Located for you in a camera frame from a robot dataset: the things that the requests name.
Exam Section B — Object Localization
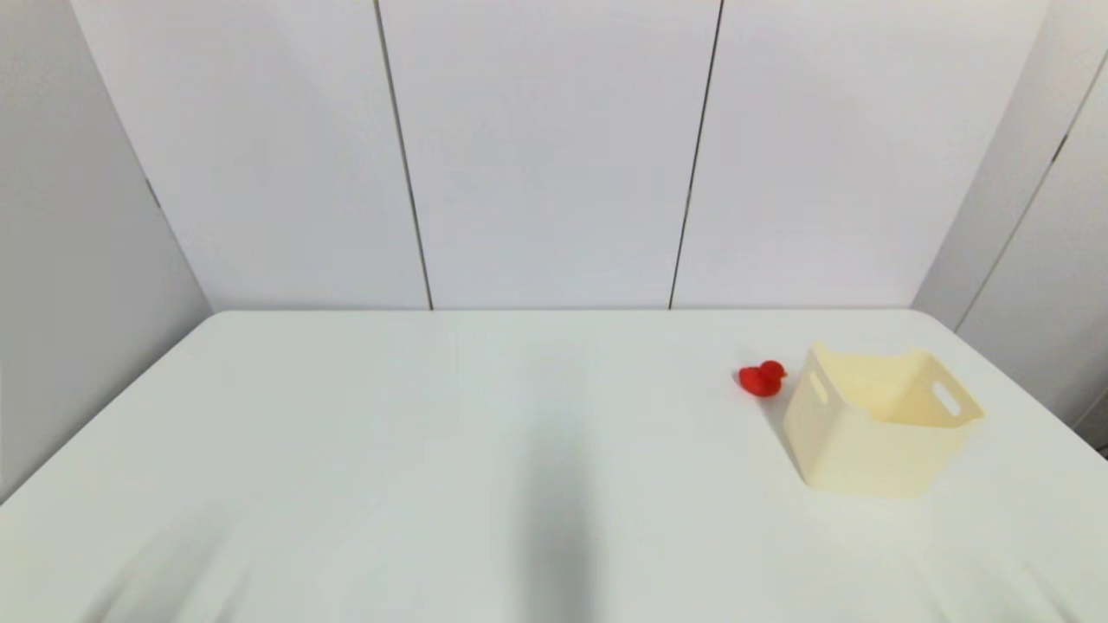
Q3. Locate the red rubber duck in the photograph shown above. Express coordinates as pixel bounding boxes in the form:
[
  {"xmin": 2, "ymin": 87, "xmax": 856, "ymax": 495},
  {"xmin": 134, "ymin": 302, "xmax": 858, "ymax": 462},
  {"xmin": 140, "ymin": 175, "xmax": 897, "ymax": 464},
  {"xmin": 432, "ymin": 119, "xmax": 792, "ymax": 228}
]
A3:
[{"xmin": 738, "ymin": 360, "xmax": 789, "ymax": 399}]

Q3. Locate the cream plastic basket with handles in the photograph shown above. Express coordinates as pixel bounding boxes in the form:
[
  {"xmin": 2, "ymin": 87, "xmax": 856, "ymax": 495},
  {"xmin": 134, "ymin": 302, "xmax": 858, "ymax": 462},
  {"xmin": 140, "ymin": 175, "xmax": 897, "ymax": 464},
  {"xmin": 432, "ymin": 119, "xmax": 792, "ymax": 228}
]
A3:
[{"xmin": 783, "ymin": 341, "xmax": 986, "ymax": 501}]

